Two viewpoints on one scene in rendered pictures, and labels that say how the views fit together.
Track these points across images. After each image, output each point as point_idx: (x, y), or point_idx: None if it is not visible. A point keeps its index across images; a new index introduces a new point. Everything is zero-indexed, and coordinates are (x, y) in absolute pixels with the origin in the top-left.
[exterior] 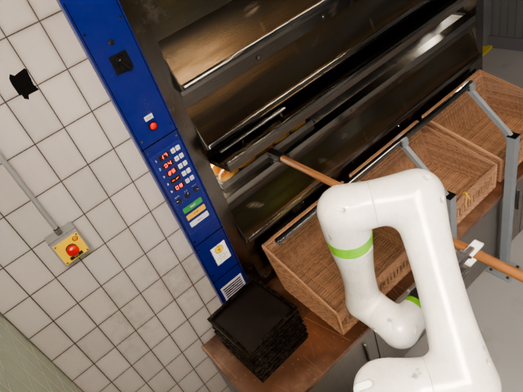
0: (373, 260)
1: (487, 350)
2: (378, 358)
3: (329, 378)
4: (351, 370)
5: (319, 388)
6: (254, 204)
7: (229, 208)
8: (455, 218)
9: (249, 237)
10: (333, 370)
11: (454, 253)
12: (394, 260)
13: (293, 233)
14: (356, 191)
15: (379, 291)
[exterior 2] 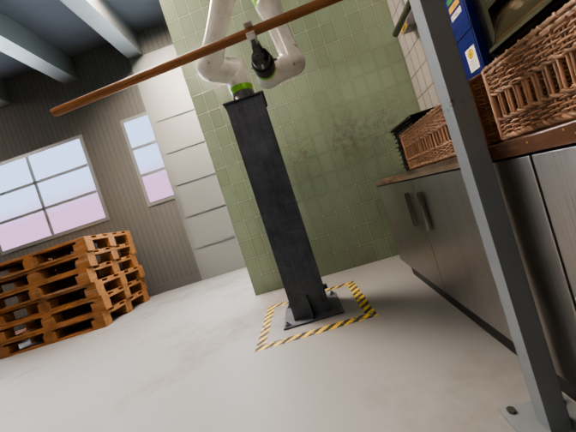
0: (264, 19)
1: None
2: (238, 57)
3: (394, 194)
4: (407, 213)
5: (391, 194)
6: (515, 3)
7: (487, 5)
8: (428, 34)
9: (490, 48)
10: (394, 189)
11: (210, 3)
12: (435, 107)
13: (397, 26)
14: None
15: (282, 52)
